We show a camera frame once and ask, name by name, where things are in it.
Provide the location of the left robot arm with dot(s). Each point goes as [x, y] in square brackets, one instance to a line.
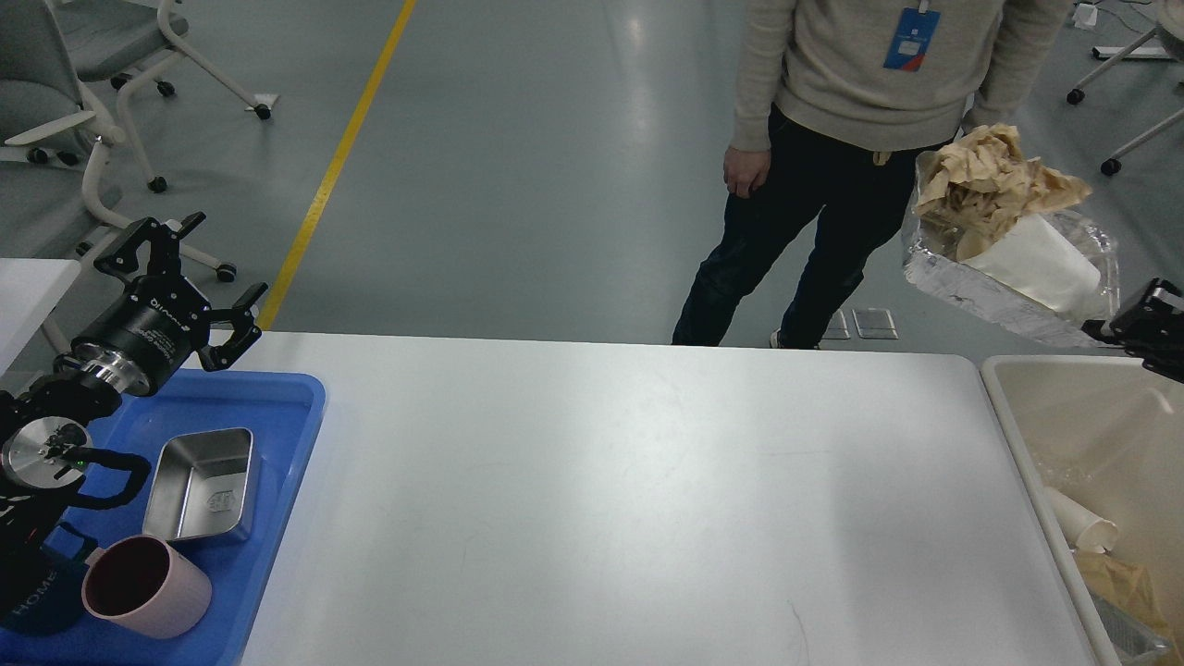
[49, 461]

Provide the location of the white side table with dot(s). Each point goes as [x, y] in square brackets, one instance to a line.
[32, 292]

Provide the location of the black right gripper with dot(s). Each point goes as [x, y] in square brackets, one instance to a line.
[1152, 319]

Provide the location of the grey office chair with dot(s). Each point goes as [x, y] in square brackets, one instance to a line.
[106, 40]
[56, 140]

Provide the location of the floor socket plate right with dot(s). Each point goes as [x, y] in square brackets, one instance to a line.
[875, 323]

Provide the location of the dark blue HOME mug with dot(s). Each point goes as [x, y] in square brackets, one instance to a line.
[42, 587]

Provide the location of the floor socket plate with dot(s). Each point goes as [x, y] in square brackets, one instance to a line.
[875, 323]
[837, 329]

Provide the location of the beige plastic bin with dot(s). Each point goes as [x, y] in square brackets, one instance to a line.
[1107, 433]

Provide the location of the metal rectangular tin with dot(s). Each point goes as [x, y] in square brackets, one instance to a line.
[203, 488]

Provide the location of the white paper cup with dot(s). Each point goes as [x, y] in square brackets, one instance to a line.
[1034, 259]

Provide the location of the paper cup in bin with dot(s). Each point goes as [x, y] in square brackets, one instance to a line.
[1082, 528]

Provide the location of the aluminium foil tray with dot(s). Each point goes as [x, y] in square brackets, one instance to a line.
[928, 264]

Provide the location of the blue plastic tray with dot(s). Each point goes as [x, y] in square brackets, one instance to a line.
[283, 412]

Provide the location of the pink plastic mug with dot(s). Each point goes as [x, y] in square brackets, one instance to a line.
[143, 584]

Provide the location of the floor socket plate left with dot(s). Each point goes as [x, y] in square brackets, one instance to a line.
[837, 329]

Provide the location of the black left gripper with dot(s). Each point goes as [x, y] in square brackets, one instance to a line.
[142, 339]

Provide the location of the person in beige sweater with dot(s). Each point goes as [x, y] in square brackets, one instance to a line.
[834, 102]

